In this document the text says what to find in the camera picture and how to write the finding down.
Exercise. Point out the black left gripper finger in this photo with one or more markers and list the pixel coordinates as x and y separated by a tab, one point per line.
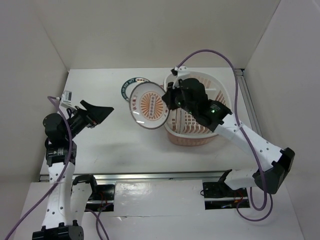
86	105
97	114

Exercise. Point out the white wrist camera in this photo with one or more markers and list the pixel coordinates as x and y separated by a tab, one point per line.
180	73
66	100

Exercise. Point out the aluminium front rail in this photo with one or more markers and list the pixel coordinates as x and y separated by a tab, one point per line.
206	176

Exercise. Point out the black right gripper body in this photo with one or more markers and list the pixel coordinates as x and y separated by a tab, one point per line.
175	99

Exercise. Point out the aluminium rail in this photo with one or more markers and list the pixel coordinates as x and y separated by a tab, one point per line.
206	176
248	101

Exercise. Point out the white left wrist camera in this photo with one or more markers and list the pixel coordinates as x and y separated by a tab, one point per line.
66	100

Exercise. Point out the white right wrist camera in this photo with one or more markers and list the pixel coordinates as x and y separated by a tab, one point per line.
180	73

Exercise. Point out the plate with green rim band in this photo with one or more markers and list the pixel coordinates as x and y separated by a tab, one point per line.
129	85

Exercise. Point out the plate with orange sunburst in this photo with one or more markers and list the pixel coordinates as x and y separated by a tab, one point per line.
147	107

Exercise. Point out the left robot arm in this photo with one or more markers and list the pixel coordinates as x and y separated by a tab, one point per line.
68	195

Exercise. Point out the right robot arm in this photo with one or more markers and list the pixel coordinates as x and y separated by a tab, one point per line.
274	163

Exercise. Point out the aluminium right side rail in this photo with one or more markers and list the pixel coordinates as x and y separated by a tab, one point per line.
248	101

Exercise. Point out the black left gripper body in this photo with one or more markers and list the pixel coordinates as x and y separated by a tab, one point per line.
77	122

